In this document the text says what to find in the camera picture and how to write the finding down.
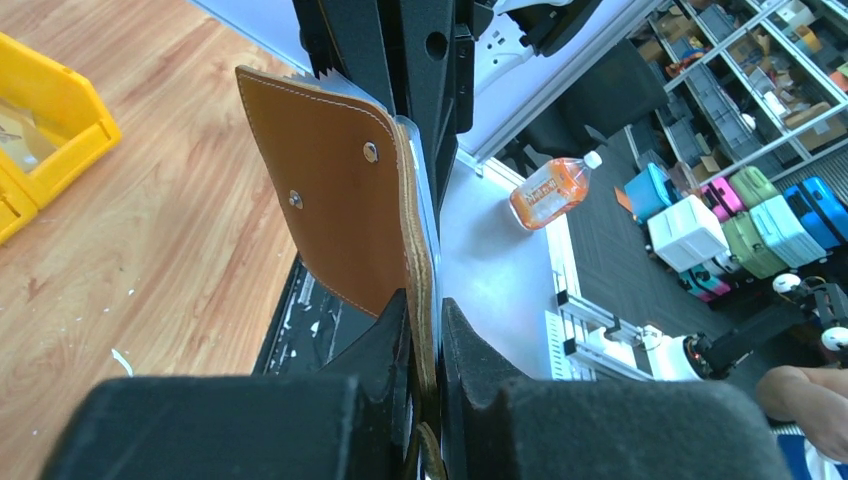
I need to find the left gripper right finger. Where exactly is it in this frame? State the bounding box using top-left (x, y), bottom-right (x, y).
top-left (442, 299), bottom-right (790, 479)

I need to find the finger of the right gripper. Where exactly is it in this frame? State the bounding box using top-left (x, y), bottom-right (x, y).
top-left (293, 0), bottom-right (475, 211)

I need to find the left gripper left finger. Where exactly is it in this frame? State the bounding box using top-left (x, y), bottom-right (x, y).
top-left (41, 290), bottom-right (409, 479)

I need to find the brown leather card holder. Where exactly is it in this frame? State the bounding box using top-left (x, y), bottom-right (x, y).
top-left (235, 66), bottom-right (447, 479)

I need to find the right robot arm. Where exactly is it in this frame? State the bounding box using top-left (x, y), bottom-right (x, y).
top-left (293, 0), bottom-right (600, 210)

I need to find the orange drink bottle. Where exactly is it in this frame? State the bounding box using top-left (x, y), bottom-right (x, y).
top-left (509, 151), bottom-right (603, 231)

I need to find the white storage box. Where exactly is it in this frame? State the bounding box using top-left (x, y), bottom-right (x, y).
top-left (647, 196), bottom-right (729, 273)

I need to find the pink suitcase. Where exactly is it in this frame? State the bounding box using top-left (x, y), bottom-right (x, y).
top-left (701, 177), bottom-right (748, 222)

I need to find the person's bare knee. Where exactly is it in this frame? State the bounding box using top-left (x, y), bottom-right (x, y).
top-left (756, 366), bottom-right (847, 479)

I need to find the metal storage shelf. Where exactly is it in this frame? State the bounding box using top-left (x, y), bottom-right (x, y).
top-left (626, 1), bottom-right (847, 188)

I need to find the green suitcase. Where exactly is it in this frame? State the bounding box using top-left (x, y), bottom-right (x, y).
top-left (722, 166), bottom-right (788, 279)

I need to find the yellow bin right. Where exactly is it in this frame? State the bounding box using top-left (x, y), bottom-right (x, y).
top-left (1, 34), bottom-right (122, 241)

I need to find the blue suitcase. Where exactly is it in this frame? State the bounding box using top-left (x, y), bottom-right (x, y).
top-left (783, 176), bottom-right (847, 250)

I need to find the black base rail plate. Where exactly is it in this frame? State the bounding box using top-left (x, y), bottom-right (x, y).
top-left (253, 257), bottom-right (374, 375)

